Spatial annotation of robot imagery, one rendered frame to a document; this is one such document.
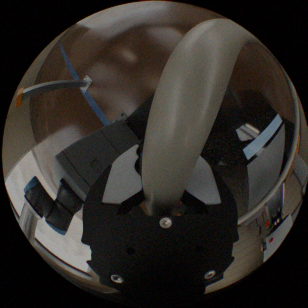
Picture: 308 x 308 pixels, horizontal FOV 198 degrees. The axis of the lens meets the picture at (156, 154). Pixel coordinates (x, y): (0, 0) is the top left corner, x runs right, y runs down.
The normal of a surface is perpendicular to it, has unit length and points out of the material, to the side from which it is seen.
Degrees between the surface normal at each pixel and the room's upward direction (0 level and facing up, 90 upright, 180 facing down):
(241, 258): 90
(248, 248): 90
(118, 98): 0
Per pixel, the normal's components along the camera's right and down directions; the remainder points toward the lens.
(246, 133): -0.52, -0.17
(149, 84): -0.12, 0.47
